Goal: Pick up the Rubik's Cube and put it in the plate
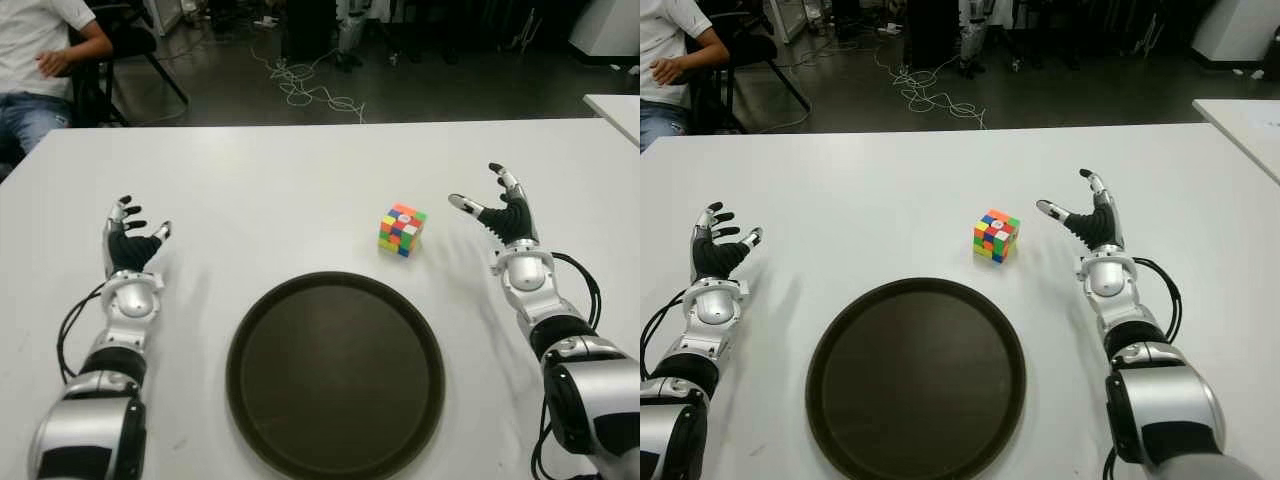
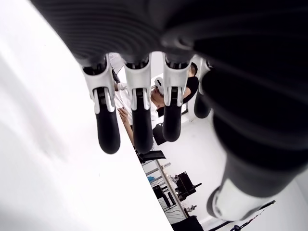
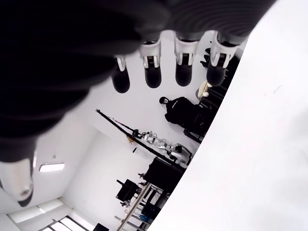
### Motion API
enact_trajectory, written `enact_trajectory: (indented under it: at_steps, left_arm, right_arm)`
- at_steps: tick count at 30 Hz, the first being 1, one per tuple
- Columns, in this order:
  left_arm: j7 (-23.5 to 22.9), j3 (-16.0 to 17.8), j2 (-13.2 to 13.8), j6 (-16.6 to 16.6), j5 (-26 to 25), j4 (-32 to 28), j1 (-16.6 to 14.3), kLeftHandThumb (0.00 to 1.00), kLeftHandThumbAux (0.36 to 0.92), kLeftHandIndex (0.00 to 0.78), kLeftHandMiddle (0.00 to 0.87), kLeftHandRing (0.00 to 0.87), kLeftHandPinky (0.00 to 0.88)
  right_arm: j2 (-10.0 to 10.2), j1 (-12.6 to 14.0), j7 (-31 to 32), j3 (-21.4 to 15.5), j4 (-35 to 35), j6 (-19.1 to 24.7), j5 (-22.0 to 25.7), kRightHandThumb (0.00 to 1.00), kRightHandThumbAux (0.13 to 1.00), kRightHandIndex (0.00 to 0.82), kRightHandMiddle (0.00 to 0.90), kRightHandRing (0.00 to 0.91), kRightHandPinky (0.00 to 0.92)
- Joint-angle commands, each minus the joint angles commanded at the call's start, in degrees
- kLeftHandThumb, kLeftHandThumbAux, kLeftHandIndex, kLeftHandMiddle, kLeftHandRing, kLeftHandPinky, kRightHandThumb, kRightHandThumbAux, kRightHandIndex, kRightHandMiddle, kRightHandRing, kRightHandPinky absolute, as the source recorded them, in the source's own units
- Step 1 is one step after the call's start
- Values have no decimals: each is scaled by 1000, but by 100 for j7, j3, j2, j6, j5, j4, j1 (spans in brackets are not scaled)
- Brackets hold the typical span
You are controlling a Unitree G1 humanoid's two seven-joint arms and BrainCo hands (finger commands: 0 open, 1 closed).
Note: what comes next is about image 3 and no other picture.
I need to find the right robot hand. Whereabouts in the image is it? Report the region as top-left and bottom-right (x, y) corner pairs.
(0, 0), (277, 208)

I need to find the long black pole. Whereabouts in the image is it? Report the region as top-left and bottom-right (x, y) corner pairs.
(95, 108), (180, 167)

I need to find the ceiling light panel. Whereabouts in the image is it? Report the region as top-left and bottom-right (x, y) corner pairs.
(38, 163), (65, 173)

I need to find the person in black clothes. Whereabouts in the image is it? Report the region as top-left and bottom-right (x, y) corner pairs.
(158, 96), (205, 128)

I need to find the cream plush item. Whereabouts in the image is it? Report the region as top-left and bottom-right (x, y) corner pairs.
(197, 80), (214, 99)

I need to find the silver humanoid robot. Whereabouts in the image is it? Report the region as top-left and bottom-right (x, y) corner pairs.
(141, 130), (193, 167)

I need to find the black cabinet box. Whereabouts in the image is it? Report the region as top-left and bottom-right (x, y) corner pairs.
(145, 156), (185, 194)

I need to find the metal shelf rack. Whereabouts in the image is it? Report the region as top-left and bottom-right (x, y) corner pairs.
(117, 182), (170, 231)

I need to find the black framed window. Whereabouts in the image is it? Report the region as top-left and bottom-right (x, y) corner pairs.
(6, 197), (97, 231)

